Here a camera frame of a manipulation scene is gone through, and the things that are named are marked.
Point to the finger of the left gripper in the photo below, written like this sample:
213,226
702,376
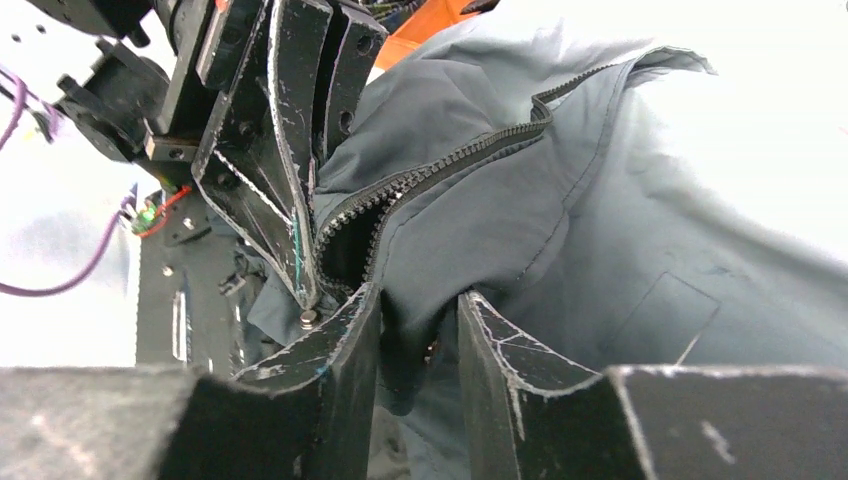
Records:
351,43

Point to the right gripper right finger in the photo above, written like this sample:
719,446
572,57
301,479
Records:
531,413

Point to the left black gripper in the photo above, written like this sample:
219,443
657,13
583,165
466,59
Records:
254,159

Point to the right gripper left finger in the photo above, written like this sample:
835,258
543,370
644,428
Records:
302,413

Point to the grey black zip jacket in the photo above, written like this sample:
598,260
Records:
609,194

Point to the orange compartment tray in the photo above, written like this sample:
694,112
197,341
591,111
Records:
432,17

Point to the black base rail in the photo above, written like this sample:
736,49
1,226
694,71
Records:
194,291

